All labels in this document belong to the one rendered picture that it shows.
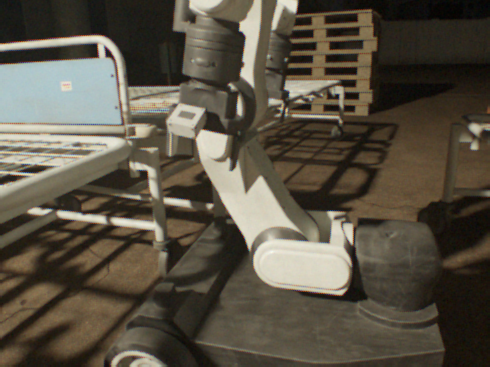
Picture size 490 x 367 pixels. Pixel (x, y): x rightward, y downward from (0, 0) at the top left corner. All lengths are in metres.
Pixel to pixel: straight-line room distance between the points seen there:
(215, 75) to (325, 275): 0.46
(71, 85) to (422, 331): 1.12
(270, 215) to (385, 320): 0.32
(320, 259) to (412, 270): 0.18
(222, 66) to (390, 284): 0.54
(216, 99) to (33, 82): 0.88
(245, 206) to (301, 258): 0.16
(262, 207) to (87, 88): 0.67
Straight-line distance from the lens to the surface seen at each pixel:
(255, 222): 0.82
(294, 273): 0.80
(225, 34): 0.55
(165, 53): 7.62
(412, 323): 0.86
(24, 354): 1.19
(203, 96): 0.57
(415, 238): 0.83
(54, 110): 1.32
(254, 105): 0.74
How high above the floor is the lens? 0.70
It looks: 17 degrees down
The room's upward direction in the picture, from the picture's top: 2 degrees counter-clockwise
